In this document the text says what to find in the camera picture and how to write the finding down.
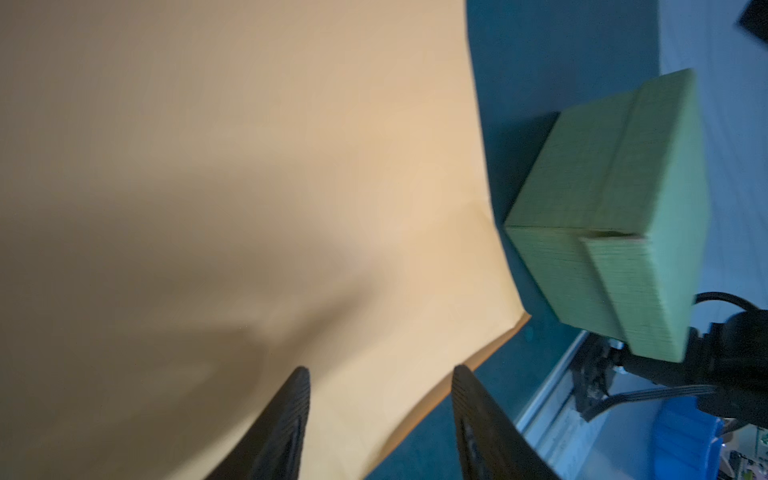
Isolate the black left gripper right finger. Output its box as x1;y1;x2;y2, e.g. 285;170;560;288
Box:
451;364;558;480

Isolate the green gift box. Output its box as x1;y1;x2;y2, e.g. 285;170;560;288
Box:
504;69;711;363

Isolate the orange wrapping paper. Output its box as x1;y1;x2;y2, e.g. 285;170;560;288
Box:
1;1;527;479

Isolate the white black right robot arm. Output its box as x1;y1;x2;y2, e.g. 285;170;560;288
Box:
571;292;767;434

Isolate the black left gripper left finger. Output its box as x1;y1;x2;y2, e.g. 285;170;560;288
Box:
207;366;311;480

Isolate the blue plastic bin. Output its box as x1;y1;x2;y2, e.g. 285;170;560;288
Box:
651;397;724;480

